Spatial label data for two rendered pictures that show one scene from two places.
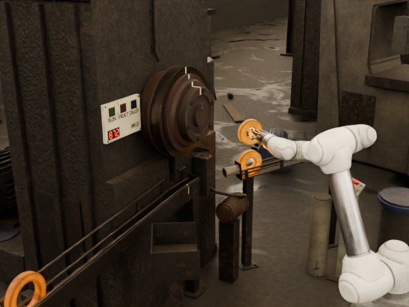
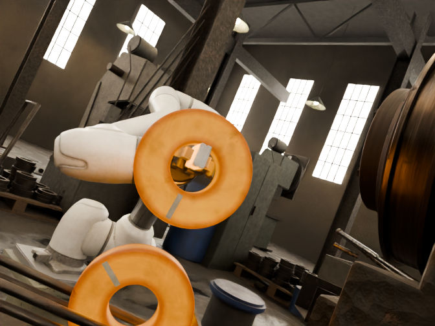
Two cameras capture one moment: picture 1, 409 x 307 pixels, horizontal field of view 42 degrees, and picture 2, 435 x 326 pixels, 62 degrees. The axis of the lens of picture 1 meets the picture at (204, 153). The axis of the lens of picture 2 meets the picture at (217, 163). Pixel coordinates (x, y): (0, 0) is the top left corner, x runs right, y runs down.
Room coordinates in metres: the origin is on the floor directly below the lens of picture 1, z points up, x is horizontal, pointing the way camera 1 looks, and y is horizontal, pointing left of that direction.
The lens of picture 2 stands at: (3.43, -0.14, 0.88)
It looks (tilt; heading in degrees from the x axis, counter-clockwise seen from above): 4 degrees up; 193
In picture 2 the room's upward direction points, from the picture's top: 23 degrees clockwise
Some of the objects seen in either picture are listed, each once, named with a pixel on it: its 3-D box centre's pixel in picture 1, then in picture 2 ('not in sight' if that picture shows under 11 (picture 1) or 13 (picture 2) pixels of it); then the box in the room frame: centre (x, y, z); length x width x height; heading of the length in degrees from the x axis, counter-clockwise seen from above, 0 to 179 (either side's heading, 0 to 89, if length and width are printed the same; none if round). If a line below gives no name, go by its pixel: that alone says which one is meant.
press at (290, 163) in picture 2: not in sight; (268, 191); (-5.56, -0.74, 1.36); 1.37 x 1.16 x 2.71; 49
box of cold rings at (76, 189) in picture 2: not in sight; (112, 188); (-0.41, -2.06, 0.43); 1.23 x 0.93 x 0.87; 147
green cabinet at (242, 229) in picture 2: not in sight; (236, 209); (-1.26, -0.75, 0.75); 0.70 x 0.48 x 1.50; 149
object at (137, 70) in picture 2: not in sight; (125, 118); (-2.16, -3.24, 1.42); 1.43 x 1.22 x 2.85; 64
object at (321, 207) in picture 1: (319, 234); not in sight; (2.89, -0.70, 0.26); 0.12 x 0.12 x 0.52
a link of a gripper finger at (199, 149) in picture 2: not in sight; (195, 156); (2.98, -0.28, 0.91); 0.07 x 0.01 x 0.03; 24
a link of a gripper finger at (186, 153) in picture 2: not in sight; (179, 151); (2.97, -0.30, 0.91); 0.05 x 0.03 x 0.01; 24
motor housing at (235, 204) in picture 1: (232, 237); not in sight; (2.85, -0.17, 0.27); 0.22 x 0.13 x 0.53; 149
